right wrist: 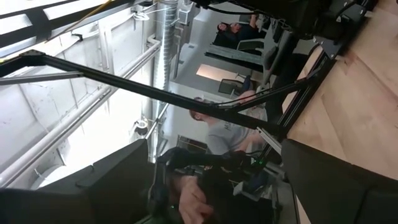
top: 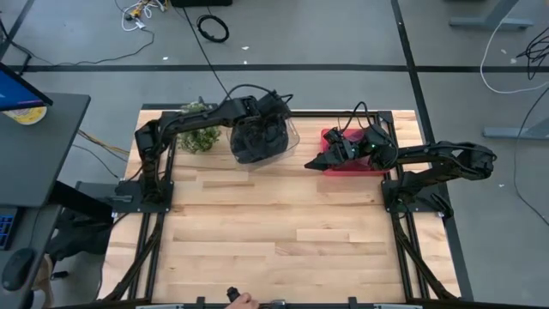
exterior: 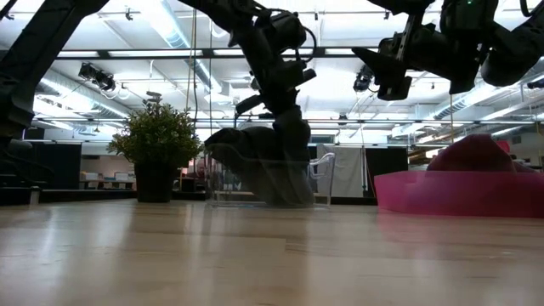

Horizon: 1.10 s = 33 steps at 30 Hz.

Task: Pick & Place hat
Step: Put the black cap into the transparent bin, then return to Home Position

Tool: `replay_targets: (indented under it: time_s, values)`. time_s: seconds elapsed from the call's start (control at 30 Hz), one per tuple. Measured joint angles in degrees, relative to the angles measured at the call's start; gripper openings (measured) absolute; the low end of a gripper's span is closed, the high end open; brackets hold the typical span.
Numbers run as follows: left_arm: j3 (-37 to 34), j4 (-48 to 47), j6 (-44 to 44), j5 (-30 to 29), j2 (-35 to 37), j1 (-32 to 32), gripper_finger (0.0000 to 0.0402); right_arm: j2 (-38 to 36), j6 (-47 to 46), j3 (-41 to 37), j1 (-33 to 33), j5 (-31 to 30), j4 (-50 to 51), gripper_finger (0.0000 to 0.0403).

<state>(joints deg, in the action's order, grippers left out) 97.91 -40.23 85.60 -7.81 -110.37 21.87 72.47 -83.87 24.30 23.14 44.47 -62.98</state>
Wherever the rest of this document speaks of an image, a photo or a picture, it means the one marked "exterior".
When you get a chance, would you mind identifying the white cloth panel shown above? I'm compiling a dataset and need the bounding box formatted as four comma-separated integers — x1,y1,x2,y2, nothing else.
316,144,367,199

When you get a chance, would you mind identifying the black metal rig frame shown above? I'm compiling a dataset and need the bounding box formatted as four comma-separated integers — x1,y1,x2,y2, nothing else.
54,45,383,60

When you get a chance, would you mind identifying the black partition panel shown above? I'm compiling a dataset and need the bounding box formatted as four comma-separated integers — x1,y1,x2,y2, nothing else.
23,142,82,190
364,147,410,199

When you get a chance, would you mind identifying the background table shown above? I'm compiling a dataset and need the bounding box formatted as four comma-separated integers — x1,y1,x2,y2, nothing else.
78,171,137,190

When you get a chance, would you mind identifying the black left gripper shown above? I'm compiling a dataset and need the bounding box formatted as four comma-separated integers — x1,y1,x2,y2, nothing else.
235,59,318,116

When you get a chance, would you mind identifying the green potted plant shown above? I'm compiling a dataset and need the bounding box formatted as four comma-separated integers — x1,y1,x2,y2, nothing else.
105,99,203,204

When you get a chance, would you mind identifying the maroon baseball cap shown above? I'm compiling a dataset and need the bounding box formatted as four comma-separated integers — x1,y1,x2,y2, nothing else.
426,133,537,173

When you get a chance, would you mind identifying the dark grey baseball cap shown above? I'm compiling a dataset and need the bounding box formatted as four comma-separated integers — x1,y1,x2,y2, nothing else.
203,105,316,208

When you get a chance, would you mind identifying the black ceiling camera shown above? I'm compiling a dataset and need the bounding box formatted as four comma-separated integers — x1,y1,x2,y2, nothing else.
77,62,117,93
352,64,377,94

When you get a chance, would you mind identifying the pink plastic bin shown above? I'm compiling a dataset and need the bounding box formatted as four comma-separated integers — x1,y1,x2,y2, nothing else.
373,169,544,219

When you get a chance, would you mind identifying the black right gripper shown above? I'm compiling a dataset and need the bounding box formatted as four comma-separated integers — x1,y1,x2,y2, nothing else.
351,13,484,102

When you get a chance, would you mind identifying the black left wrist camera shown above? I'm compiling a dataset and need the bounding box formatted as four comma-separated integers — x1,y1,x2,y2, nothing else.
263,10,308,50

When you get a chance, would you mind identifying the clear plastic bin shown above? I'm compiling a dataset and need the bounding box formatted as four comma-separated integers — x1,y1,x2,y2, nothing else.
205,143,337,209

